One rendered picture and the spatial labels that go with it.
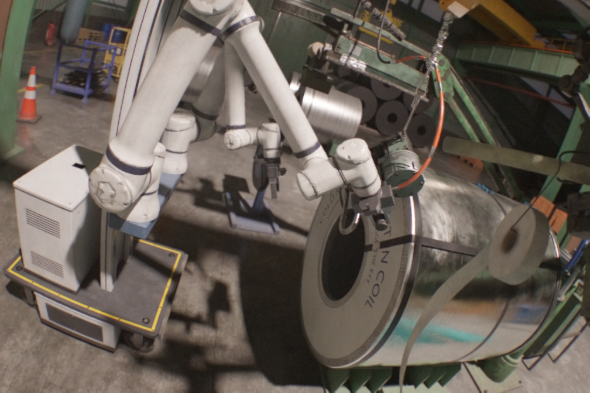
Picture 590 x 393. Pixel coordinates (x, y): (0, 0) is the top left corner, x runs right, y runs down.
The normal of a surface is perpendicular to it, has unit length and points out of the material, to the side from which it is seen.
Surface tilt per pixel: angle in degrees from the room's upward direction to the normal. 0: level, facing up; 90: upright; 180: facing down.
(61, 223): 90
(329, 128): 101
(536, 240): 62
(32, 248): 90
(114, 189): 94
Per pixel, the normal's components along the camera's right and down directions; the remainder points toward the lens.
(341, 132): 0.06, 0.55
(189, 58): 0.54, 0.60
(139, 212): 0.63, 0.10
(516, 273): -0.40, 0.58
